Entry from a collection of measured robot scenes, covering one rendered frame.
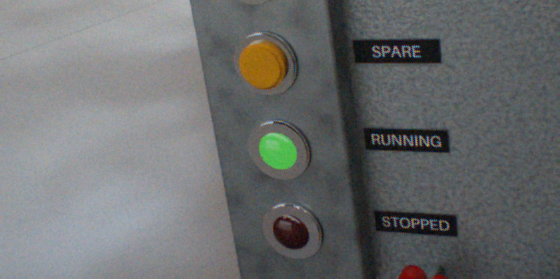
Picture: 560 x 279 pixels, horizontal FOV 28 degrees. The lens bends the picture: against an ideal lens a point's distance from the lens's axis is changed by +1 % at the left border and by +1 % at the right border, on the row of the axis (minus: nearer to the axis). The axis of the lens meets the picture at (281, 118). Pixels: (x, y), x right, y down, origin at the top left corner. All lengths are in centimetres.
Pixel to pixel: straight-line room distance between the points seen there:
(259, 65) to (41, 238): 297
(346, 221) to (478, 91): 11
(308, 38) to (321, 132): 5
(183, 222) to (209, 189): 22
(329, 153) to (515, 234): 11
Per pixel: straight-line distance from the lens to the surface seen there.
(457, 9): 56
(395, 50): 57
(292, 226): 61
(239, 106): 60
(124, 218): 352
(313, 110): 58
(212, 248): 324
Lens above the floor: 157
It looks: 23 degrees down
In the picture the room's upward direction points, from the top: 9 degrees counter-clockwise
